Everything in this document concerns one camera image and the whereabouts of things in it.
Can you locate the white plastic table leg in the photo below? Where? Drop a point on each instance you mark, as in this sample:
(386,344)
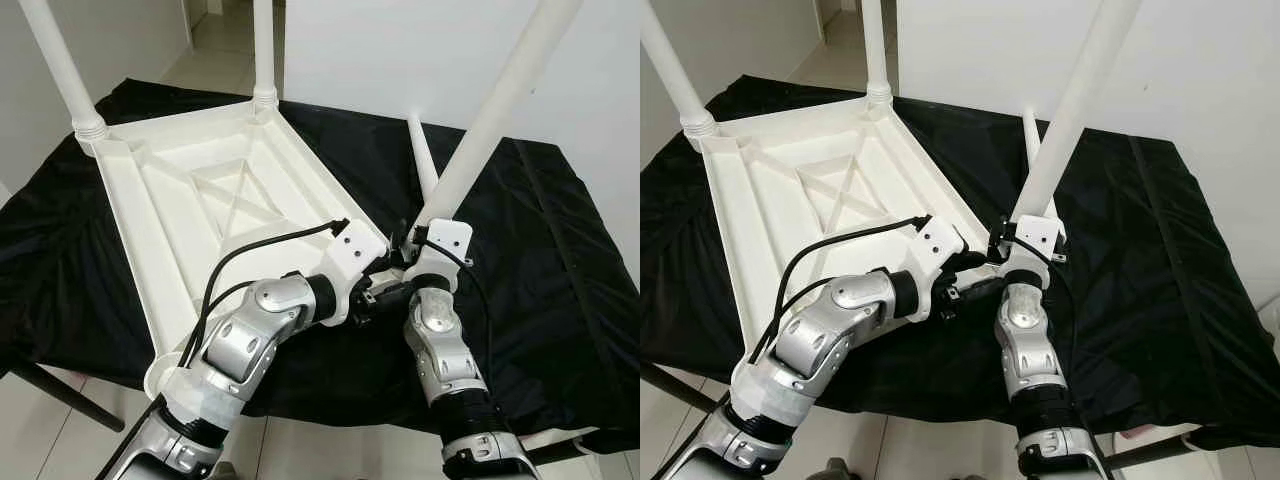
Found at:
(1084,90)
(875,50)
(511,90)
(265,50)
(675,75)
(422,150)
(1033,135)
(64,65)

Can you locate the white plastic children table top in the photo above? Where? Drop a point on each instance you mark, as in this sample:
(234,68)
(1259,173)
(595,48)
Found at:
(770,230)
(180,235)

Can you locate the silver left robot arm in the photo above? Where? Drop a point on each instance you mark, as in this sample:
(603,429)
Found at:
(850,310)
(260,320)

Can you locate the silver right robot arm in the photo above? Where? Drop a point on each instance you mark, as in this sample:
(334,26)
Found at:
(445,345)
(1030,340)

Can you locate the black table cloth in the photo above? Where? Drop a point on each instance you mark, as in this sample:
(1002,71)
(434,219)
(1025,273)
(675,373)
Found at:
(560,280)
(1200,280)

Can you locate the grey left robot foot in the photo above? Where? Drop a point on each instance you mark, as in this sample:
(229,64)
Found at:
(225,472)
(845,470)

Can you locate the white round stool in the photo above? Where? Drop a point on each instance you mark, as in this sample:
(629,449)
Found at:
(560,442)

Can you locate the pink table with black legs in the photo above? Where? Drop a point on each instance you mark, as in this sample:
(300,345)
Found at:
(65,395)
(680,386)

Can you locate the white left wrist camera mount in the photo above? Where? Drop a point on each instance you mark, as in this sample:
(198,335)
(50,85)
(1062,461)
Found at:
(358,250)
(940,245)

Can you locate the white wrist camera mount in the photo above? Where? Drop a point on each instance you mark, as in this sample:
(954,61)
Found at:
(358,250)
(940,245)
(1040,238)
(450,240)

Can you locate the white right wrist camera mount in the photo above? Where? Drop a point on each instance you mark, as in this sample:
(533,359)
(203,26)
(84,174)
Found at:
(450,240)
(1040,238)

